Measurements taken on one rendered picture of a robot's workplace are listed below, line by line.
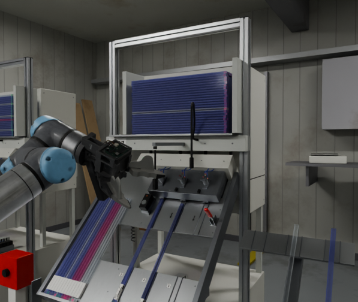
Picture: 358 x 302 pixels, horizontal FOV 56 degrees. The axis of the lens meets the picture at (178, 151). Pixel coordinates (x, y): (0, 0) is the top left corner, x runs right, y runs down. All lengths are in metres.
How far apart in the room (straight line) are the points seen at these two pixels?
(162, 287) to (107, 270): 0.27
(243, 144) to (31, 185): 0.98
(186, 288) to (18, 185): 0.77
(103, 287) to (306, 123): 3.46
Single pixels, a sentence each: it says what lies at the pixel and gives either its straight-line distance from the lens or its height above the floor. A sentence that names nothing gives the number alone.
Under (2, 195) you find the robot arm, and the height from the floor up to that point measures 1.25.
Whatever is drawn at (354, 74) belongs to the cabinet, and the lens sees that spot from 4.12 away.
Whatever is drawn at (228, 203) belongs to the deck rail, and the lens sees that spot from 1.43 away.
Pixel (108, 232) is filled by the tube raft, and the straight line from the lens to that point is 1.59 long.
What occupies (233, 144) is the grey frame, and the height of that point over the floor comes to 1.34.
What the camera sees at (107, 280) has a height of 0.80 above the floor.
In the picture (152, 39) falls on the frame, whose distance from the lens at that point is 1.81.
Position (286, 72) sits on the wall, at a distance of 4.55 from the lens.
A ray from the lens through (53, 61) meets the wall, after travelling 5.65.
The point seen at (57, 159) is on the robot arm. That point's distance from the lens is 0.74.
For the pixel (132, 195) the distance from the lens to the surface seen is 1.68.
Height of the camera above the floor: 1.35
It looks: 1 degrees down
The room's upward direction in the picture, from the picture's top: straight up
